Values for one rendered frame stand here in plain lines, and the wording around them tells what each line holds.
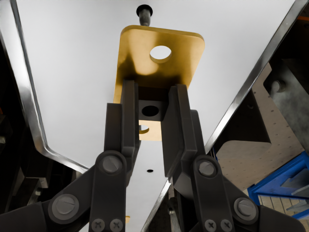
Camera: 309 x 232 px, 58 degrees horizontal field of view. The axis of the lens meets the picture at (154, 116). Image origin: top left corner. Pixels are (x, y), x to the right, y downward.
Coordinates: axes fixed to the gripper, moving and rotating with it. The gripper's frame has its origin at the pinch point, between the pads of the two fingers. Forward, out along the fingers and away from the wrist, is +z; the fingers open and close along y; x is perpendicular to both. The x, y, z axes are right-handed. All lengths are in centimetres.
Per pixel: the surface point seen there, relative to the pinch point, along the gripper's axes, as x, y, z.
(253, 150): -19.5, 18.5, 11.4
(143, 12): 0.3, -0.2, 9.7
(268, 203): -302, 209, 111
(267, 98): -39, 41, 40
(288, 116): -6.9, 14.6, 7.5
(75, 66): -6.0, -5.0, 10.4
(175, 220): -40.2, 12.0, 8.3
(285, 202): -298, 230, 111
